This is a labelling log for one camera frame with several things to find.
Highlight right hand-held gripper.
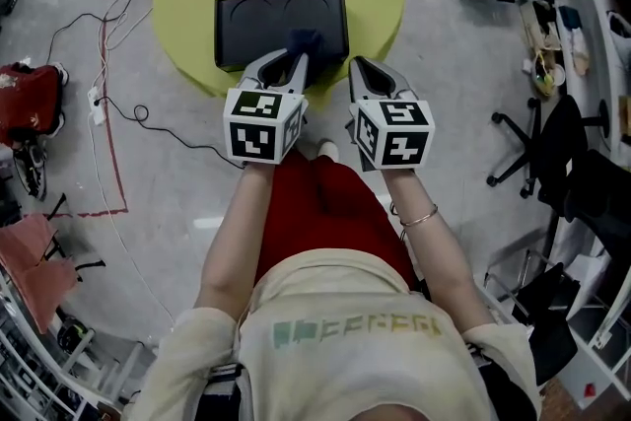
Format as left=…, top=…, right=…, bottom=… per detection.
left=344, top=55, right=437, bottom=174

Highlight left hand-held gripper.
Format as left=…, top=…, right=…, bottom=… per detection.
left=223, top=46, right=311, bottom=167

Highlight dark blue cloth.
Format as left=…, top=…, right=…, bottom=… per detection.
left=284, top=28, right=327, bottom=68

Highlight black box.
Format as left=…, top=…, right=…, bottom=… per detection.
left=213, top=0, right=351, bottom=74

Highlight person's right forearm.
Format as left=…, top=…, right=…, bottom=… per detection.
left=381, top=167, right=478, bottom=329

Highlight person's left forearm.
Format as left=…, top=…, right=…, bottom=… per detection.
left=193, top=159, right=278, bottom=313

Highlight person's white shoe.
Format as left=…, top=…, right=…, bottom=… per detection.
left=294, top=137, right=342, bottom=163

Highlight person's red skirt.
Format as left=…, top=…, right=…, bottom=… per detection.
left=252, top=149, right=416, bottom=293

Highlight white cup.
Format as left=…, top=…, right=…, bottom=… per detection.
left=533, top=60, right=567, bottom=91

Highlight white power strip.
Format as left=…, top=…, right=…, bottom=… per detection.
left=87, top=85, right=107, bottom=127

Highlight black office chair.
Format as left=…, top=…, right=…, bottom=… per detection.
left=485, top=93, right=612, bottom=201

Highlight white curved shelf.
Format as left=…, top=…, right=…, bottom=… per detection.
left=512, top=0, right=631, bottom=410

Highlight black and white sneakers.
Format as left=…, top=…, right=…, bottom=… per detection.
left=11, top=144, right=49, bottom=202

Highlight person's cream shirt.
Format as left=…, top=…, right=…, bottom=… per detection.
left=121, top=247, right=543, bottom=421

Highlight pink folding chair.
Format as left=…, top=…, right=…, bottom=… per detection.
left=0, top=210, right=106, bottom=335

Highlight black and green device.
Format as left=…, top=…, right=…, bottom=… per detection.
left=55, top=314, right=96, bottom=353

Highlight white shelf rack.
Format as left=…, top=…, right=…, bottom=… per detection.
left=0, top=270, right=149, bottom=421

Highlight black cable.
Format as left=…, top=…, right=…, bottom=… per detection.
left=93, top=95, right=246, bottom=171

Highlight thin metal bracelet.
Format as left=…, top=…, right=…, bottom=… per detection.
left=388, top=202, right=440, bottom=229

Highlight white cable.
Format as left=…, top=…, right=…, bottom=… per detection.
left=88, top=121, right=176, bottom=322

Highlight black chair with metal frame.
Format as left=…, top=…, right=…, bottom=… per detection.
left=481, top=149, right=631, bottom=388

